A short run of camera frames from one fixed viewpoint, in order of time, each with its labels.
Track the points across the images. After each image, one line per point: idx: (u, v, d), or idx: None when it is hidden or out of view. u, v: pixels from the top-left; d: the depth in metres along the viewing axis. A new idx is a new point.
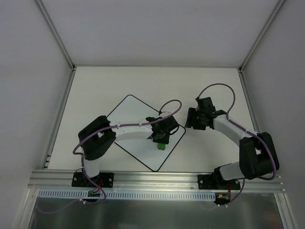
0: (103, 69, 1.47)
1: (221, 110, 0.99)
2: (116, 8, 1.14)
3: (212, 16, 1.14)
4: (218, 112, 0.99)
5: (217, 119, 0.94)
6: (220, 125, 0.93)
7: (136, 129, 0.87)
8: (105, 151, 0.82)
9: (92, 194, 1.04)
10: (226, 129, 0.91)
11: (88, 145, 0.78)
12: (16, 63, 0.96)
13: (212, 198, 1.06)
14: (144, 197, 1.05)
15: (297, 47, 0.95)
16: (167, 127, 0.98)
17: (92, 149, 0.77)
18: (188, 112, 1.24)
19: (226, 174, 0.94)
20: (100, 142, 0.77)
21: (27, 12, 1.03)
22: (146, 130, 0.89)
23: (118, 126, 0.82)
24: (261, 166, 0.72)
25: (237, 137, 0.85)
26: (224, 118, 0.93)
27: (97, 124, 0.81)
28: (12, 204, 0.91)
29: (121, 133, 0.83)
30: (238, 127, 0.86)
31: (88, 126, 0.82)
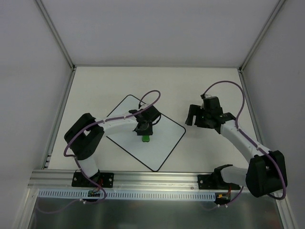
0: (102, 69, 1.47)
1: (230, 115, 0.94)
2: (118, 8, 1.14)
3: (213, 16, 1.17)
4: (226, 117, 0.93)
5: (225, 126, 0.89)
6: (228, 133, 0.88)
7: (121, 122, 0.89)
8: (95, 148, 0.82)
9: (92, 194, 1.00)
10: (234, 139, 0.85)
11: (77, 146, 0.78)
12: (18, 62, 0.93)
13: (211, 198, 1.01)
14: (144, 197, 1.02)
15: (297, 45, 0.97)
16: (149, 117, 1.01)
17: (82, 148, 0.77)
18: (190, 109, 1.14)
19: (227, 177, 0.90)
20: (89, 140, 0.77)
21: (28, 12, 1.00)
22: (132, 121, 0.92)
23: (103, 121, 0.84)
24: (269, 186, 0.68)
25: (246, 151, 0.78)
26: (234, 126, 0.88)
27: (83, 123, 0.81)
28: (12, 203, 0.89)
29: (108, 127, 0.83)
30: (248, 140, 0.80)
31: (75, 127, 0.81)
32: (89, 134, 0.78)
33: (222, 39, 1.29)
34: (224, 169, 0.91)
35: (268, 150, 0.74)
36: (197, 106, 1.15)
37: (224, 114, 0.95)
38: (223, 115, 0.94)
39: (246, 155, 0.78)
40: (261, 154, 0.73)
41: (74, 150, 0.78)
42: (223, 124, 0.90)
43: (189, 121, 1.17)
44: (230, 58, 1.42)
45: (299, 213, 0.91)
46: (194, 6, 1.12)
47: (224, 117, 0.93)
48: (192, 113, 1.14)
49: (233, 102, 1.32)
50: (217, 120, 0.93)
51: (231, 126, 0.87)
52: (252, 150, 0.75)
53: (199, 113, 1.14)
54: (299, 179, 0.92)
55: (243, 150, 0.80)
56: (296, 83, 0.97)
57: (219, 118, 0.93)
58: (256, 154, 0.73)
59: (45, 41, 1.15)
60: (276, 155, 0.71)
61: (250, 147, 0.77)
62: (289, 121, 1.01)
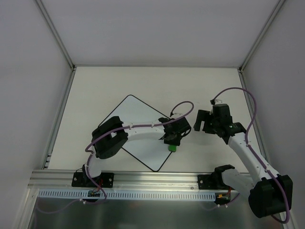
0: (102, 69, 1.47)
1: (240, 125, 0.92)
2: (118, 8, 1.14)
3: (213, 16, 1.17)
4: (236, 128, 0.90)
5: (234, 139, 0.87)
6: (237, 147, 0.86)
7: (147, 130, 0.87)
8: (117, 151, 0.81)
9: (92, 194, 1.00)
10: (242, 153, 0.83)
11: (101, 145, 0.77)
12: (17, 61, 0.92)
13: (212, 198, 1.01)
14: (144, 197, 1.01)
15: (297, 46, 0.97)
16: (179, 128, 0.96)
17: (104, 149, 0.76)
18: (199, 115, 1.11)
19: (227, 180, 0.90)
20: (112, 143, 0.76)
21: (28, 12, 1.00)
22: (158, 131, 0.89)
23: (130, 127, 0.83)
24: (273, 210, 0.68)
25: (253, 171, 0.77)
26: (243, 140, 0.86)
27: (110, 125, 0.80)
28: (12, 204, 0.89)
29: (133, 134, 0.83)
30: (257, 159, 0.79)
31: (102, 127, 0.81)
32: (115, 138, 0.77)
33: (222, 39, 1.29)
34: (228, 170, 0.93)
35: (277, 173, 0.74)
36: (206, 112, 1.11)
37: (234, 125, 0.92)
38: (233, 126, 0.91)
39: (253, 174, 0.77)
40: (269, 177, 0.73)
41: (97, 149, 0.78)
42: (232, 136, 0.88)
43: (197, 126, 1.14)
44: (230, 58, 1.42)
45: (298, 212, 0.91)
46: (193, 6, 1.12)
47: (233, 128, 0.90)
48: (200, 119, 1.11)
49: (233, 102, 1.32)
50: (225, 130, 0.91)
51: (240, 140, 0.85)
52: (260, 172, 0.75)
53: (207, 119, 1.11)
54: (298, 179, 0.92)
55: (250, 168, 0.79)
56: (296, 84, 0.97)
57: (228, 127, 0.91)
58: (264, 177, 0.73)
59: (45, 41, 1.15)
60: (284, 180, 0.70)
61: (258, 168, 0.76)
62: (288, 123, 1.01)
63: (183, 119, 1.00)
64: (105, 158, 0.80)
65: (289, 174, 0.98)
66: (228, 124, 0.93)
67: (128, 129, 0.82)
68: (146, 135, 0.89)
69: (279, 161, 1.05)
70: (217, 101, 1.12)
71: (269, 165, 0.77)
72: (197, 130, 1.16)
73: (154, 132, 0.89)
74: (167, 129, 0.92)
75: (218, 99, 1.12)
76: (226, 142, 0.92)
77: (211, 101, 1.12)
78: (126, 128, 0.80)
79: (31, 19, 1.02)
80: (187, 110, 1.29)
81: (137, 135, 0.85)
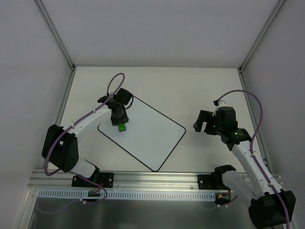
0: (102, 69, 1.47)
1: (245, 131, 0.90)
2: (118, 8, 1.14)
3: (213, 16, 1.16)
4: (241, 135, 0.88)
5: (238, 147, 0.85)
6: (240, 155, 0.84)
7: (91, 118, 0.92)
8: (76, 154, 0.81)
9: (92, 194, 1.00)
10: (246, 163, 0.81)
11: (59, 159, 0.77)
12: (17, 61, 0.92)
13: (212, 198, 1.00)
14: (143, 197, 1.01)
15: (297, 45, 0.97)
16: (122, 100, 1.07)
17: (62, 159, 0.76)
18: (200, 116, 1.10)
19: (228, 183, 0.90)
20: (66, 148, 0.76)
21: (27, 11, 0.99)
22: (102, 113, 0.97)
23: (73, 126, 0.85)
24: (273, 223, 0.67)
25: (256, 183, 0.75)
26: (248, 149, 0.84)
27: (52, 138, 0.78)
28: (12, 204, 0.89)
29: (80, 130, 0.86)
30: (260, 170, 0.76)
31: (46, 146, 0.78)
32: (64, 143, 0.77)
33: (222, 39, 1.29)
34: (229, 171, 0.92)
35: (280, 188, 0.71)
36: (208, 113, 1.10)
37: (239, 131, 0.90)
38: (238, 133, 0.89)
39: (255, 186, 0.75)
40: (271, 192, 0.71)
41: (58, 165, 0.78)
42: (238, 144, 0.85)
43: (198, 127, 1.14)
44: (230, 58, 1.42)
45: (298, 212, 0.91)
46: (193, 6, 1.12)
47: (238, 135, 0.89)
48: (202, 119, 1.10)
49: (234, 102, 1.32)
50: (229, 137, 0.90)
51: (245, 150, 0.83)
52: (263, 186, 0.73)
53: (210, 119, 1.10)
54: (298, 179, 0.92)
55: (252, 179, 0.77)
56: (297, 84, 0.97)
57: (233, 134, 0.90)
58: (267, 192, 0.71)
59: (45, 41, 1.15)
60: (288, 196, 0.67)
61: (261, 181, 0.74)
62: (289, 123, 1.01)
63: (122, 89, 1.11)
64: (69, 168, 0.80)
65: (289, 174, 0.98)
66: (233, 130, 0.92)
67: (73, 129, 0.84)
68: (94, 121, 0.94)
69: (279, 161, 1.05)
70: (220, 102, 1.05)
71: (272, 179, 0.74)
72: (198, 131, 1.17)
73: (100, 115, 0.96)
74: (110, 105, 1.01)
75: (222, 100, 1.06)
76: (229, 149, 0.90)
77: (214, 102, 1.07)
78: (66, 129, 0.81)
79: (31, 19, 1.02)
80: (187, 116, 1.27)
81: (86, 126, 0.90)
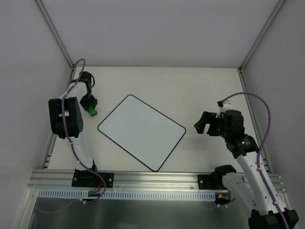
0: (103, 69, 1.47)
1: (253, 141, 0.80)
2: (118, 8, 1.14)
3: (213, 16, 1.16)
4: (248, 144, 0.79)
5: (244, 158, 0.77)
6: (245, 168, 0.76)
7: (76, 89, 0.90)
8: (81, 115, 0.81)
9: (92, 194, 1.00)
10: (250, 177, 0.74)
11: (71, 123, 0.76)
12: (17, 61, 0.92)
13: (211, 198, 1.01)
14: (143, 197, 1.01)
15: (297, 46, 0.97)
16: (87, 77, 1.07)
17: (75, 120, 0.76)
18: (203, 117, 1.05)
19: (228, 185, 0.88)
20: (75, 109, 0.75)
21: (27, 11, 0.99)
22: (83, 85, 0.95)
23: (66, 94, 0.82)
24: None
25: (259, 200, 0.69)
26: (254, 162, 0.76)
27: (56, 108, 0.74)
28: (12, 203, 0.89)
29: None
30: (265, 186, 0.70)
31: (52, 118, 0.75)
32: (70, 106, 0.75)
33: (222, 39, 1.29)
34: (229, 172, 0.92)
35: (284, 206, 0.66)
36: (211, 115, 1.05)
37: (246, 139, 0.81)
38: (245, 141, 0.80)
39: (258, 202, 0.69)
40: (275, 211, 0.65)
41: (71, 129, 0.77)
42: (244, 156, 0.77)
43: (200, 128, 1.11)
44: (230, 58, 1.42)
45: (299, 212, 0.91)
46: (193, 6, 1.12)
47: (245, 143, 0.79)
48: (205, 121, 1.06)
49: (234, 102, 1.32)
50: (235, 144, 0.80)
51: (251, 162, 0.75)
52: (267, 204, 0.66)
53: (214, 121, 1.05)
54: (298, 179, 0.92)
55: (256, 194, 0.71)
56: (296, 84, 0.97)
57: (239, 141, 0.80)
58: (270, 211, 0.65)
59: (45, 41, 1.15)
60: (291, 216, 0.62)
61: (266, 198, 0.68)
62: (289, 123, 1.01)
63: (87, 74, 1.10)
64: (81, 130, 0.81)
65: (289, 174, 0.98)
66: (239, 139, 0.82)
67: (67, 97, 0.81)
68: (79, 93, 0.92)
69: (279, 161, 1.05)
70: (225, 103, 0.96)
71: (277, 196, 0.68)
72: (200, 132, 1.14)
73: (81, 87, 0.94)
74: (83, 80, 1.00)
75: (227, 101, 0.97)
76: (234, 157, 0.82)
77: (218, 102, 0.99)
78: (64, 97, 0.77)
79: (31, 19, 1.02)
80: (187, 116, 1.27)
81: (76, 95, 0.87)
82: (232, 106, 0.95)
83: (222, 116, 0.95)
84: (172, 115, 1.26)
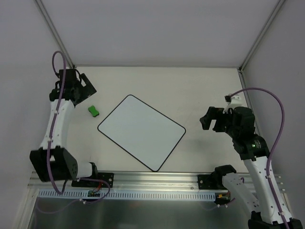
0: (102, 69, 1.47)
1: (264, 145, 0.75)
2: (118, 9, 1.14)
3: (213, 16, 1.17)
4: (258, 148, 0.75)
5: (253, 164, 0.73)
6: (253, 173, 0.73)
7: (59, 119, 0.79)
8: (72, 158, 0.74)
9: (92, 194, 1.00)
10: (258, 183, 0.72)
11: (62, 174, 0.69)
12: (17, 61, 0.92)
13: (212, 199, 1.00)
14: (143, 197, 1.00)
15: (298, 45, 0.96)
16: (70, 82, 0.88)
17: (66, 171, 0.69)
18: (209, 113, 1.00)
19: (227, 185, 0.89)
20: (64, 160, 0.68)
21: (27, 11, 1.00)
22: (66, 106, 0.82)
23: (49, 134, 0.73)
24: None
25: (265, 207, 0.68)
26: (263, 168, 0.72)
27: (41, 160, 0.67)
28: (12, 204, 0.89)
29: (59, 137, 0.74)
30: (272, 195, 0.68)
31: (39, 171, 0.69)
32: (58, 156, 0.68)
33: (222, 39, 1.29)
34: (229, 173, 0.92)
35: (289, 216, 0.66)
36: (218, 110, 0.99)
37: (257, 142, 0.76)
38: (256, 144, 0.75)
39: (263, 210, 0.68)
40: (280, 221, 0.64)
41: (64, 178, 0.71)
42: (253, 161, 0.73)
43: (206, 124, 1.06)
44: (230, 58, 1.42)
45: (299, 212, 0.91)
46: (193, 6, 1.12)
47: (256, 147, 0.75)
48: (211, 117, 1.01)
49: None
50: (244, 146, 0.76)
51: (260, 169, 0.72)
52: (272, 214, 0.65)
53: (220, 118, 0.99)
54: (298, 179, 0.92)
55: (261, 201, 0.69)
56: (296, 84, 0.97)
57: (249, 144, 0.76)
58: (276, 221, 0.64)
59: (45, 41, 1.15)
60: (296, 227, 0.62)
61: (272, 208, 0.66)
62: (289, 123, 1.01)
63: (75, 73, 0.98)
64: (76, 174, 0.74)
65: (289, 174, 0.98)
66: (249, 140, 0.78)
67: (52, 143, 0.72)
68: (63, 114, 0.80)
69: (279, 161, 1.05)
70: (233, 98, 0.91)
71: (283, 205, 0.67)
72: (205, 129, 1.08)
73: (65, 109, 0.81)
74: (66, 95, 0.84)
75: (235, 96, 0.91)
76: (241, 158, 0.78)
77: (226, 97, 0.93)
78: (48, 146, 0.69)
79: (31, 18, 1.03)
80: (186, 116, 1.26)
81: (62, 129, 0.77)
82: (240, 101, 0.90)
83: (230, 112, 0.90)
84: (172, 116, 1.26)
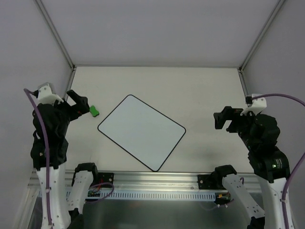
0: (102, 69, 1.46)
1: (285, 166, 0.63)
2: (119, 9, 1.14)
3: (213, 16, 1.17)
4: (278, 170, 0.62)
5: (269, 185, 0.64)
6: (266, 192, 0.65)
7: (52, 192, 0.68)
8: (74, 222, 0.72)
9: (92, 194, 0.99)
10: (269, 203, 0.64)
11: None
12: (17, 60, 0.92)
13: (212, 198, 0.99)
14: (143, 197, 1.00)
15: (298, 45, 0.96)
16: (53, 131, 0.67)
17: None
18: (223, 114, 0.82)
19: (227, 188, 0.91)
20: None
21: (27, 10, 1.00)
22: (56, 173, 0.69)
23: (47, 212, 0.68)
24: None
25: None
26: (280, 190, 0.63)
27: None
28: (11, 203, 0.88)
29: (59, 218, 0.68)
30: (283, 218, 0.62)
31: None
32: None
33: (222, 39, 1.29)
34: (229, 173, 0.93)
35: None
36: (235, 111, 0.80)
37: (277, 161, 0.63)
38: (277, 165, 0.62)
39: None
40: None
41: None
42: (271, 183, 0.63)
43: (218, 125, 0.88)
44: (230, 58, 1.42)
45: (299, 212, 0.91)
46: (193, 6, 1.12)
47: (276, 168, 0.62)
48: (225, 118, 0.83)
49: (234, 102, 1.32)
50: (263, 165, 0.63)
51: (276, 191, 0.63)
52: None
53: (237, 121, 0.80)
54: (297, 179, 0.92)
55: (269, 221, 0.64)
56: (296, 84, 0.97)
57: (269, 164, 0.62)
58: None
59: (45, 40, 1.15)
60: None
61: None
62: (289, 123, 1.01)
63: (54, 95, 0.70)
64: None
65: None
66: (268, 156, 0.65)
67: (55, 228, 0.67)
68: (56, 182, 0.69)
69: None
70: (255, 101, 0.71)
71: None
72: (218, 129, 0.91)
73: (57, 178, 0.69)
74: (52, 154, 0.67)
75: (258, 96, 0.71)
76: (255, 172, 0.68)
77: (246, 98, 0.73)
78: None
79: (31, 17, 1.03)
80: (186, 116, 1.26)
81: (60, 205, 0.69)
82: (263, 104, 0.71)
83: (250, 116, 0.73)
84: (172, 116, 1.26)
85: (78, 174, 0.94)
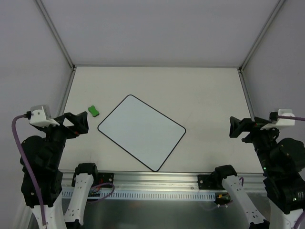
0: (102, 69, 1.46)
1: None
2: (118, 9, 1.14)
3: (213, 16, 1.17)
4: (297, 202, 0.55)
5: (283, 215, 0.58)
6: (278, 218, 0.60)
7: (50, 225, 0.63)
8: None
9: (92, 194, 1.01)
10: None
11: None
12: (17, 60, 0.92)
13: (211, 198, 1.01)
14: (143, 197, 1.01)
15: (298, 45, 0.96)
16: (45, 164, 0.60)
17: None
18: (240, 127, 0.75)
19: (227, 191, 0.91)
20: None
21: (27, 9, 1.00)
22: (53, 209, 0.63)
23: None
24: None
25: None
26: (294, 220, 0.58)
27: None
28: (11, 203, 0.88)
29: None
30: None
31: None
32: None
33: (222, 39, 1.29)
34: (229, 174, 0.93)
35: None
36: (253, 125, 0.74)
37: (299, 193, 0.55)
38: (297, 197, 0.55)
39: None
40: None
41: None
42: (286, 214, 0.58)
43: (234, 134, 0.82)
44: (230, 58, 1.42)
45: None
46: (193, 6, 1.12)
47: (296, 200, 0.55)
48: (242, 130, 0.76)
49: (234, 102, 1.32)
50: (281, 194, 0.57)
51: (289, 221, 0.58)
52: None
53: (254, 135, 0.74)
54: None
55: None
56: (296, 83, 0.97)
57: (289, 195, 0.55)
58: None
59: (44, 40, 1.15)
60: None
61: None
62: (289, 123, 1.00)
63: (48, 120, 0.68)
64: None
65: None
66: (288, 183, 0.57)
67: None
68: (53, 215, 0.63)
69: None
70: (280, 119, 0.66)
71: None
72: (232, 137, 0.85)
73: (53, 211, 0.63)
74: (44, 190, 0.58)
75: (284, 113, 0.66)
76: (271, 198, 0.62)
77: (271, 113, 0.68)
78: None
79: (31, 17, 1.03)
80: (186, 116, 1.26)
81: None
82: (289, 122, 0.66)
83: (273, 131, 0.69)
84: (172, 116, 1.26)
85: (78, 177, 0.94)
